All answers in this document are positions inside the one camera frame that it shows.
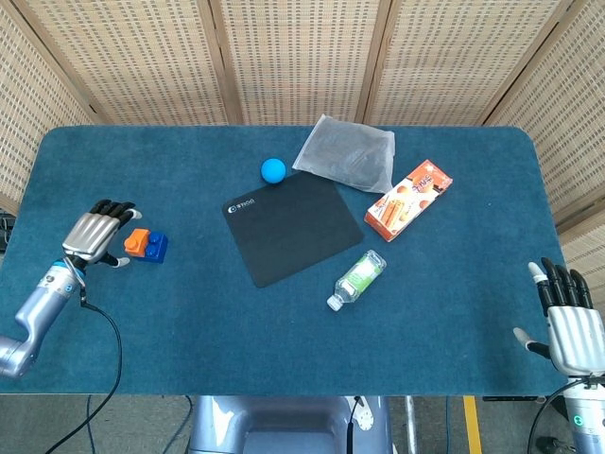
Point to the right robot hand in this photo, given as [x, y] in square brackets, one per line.
[574, 331]

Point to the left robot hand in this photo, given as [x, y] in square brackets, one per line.
[89, 232]

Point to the orange and blue toy block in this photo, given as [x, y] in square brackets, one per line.
[155, 246]

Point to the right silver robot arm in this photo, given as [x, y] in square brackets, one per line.
[586, 416]

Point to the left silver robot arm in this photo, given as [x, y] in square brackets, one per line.
[39, 307]

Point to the blue ball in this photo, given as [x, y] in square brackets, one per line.
[273, 170]

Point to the black mouse pad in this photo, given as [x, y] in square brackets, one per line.
[292, 227]

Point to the blue table cloth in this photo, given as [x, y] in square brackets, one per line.
[283, 293]

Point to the orange snack box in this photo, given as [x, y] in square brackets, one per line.
[409, 199]

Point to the clear plastic water bottle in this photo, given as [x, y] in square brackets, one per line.
[357, 279]

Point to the translucent plastic bag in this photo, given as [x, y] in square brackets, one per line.
[347, 153]

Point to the woven folding screen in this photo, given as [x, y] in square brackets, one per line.
[302, 61]

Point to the silver robot torso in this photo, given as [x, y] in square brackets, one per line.
[288, 423]

